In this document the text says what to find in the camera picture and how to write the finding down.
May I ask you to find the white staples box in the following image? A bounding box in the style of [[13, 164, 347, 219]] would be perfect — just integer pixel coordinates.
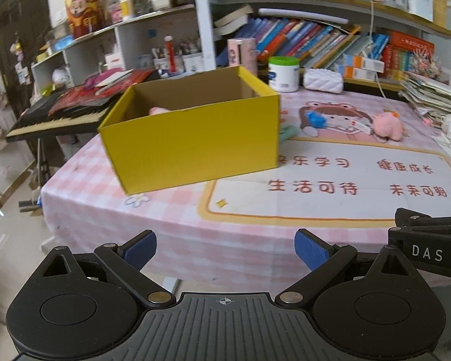
[[343, 120, 372, 135]]

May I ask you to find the large pink plush toy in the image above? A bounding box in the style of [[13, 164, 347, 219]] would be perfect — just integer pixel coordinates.
[[149, 107, 170, 116]]

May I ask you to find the pink checkered cartoon desk mat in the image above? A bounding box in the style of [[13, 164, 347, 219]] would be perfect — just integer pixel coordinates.
[[42, 90, 451, 292]]

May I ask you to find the small pink plush toy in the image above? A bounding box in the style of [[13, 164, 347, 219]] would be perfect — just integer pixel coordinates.
[[372, 112, 404, 143]]

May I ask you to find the blue hair clip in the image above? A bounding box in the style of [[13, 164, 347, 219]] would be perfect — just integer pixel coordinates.
[[306, 111, 327, 129]]

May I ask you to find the stack of papers and booklets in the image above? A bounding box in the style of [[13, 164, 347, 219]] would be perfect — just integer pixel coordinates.
[[399, 72, 451, 128]]

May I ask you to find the black electronic keyboard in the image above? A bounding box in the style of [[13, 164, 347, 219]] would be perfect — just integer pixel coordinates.
[[5, 94, 119, 143]]

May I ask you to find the yellow cardboard box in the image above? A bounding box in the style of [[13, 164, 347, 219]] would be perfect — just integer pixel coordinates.
[[98, 66, 280, 195]]

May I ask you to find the white quilted pouch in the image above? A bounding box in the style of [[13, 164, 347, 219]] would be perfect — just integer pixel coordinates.
[[303, 69, 344, 94]]

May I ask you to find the white jar green lid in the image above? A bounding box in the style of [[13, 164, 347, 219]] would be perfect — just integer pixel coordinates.
[[268, 56, 300, 93]]

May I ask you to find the red boxed book set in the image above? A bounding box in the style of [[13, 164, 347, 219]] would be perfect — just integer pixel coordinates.
[[381, 30, 435, 81]]

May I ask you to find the orange blue white box upper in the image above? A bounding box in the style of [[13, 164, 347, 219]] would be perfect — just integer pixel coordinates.
[[344, 55, 385, 73]]

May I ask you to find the row of colourful books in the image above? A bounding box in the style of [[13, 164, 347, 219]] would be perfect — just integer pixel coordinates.
[[231, 16, 388, 69]]

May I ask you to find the red tube bottle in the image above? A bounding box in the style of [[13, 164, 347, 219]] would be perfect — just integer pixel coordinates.
[[164, 35, 177, 73]]

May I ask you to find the pink cylindrical container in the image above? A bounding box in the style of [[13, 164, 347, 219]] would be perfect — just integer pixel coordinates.
[[227, 38, 257, 76]]

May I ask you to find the white wooden bookshelf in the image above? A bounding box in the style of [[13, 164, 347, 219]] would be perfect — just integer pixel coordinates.
[[32, 0, 451, 91]]

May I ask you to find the cartoon figure gift box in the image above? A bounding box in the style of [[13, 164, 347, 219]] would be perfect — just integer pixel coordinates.
[[65, 0, 105, 39]]

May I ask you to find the white charging cable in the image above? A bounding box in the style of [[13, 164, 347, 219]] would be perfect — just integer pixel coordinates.
[[367, 0, 389, 101]]

